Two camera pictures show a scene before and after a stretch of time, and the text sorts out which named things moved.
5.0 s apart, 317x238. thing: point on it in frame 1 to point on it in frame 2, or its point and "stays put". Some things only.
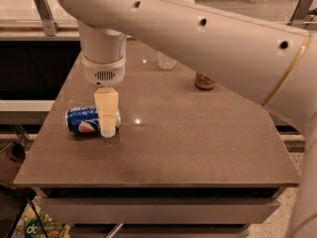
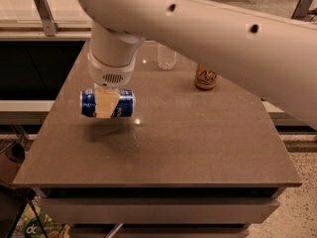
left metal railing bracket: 51,27 stays put
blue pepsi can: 85,119 to 124,109
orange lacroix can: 204,81 stays put
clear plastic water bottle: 164,61 stays put
